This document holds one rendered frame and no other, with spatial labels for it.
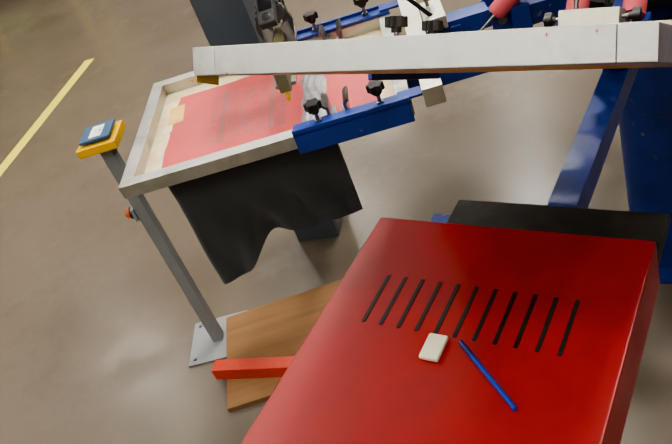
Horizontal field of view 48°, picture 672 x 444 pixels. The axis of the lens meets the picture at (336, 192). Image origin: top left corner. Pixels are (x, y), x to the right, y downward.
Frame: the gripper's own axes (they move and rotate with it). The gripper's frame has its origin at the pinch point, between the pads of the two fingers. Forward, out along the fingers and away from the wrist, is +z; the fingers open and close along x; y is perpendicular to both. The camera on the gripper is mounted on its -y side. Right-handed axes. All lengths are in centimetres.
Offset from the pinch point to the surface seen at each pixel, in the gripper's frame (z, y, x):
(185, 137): 13.6, -6.4, 34.6
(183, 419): 109, -23, 76
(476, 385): -2, -126, -30
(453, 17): 5.0, -1.4, -46.0
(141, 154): 10.3, -14.8, 45.1
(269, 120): 13.6, -11.1, 9.1
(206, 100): 13.7, 12.7, 30.3
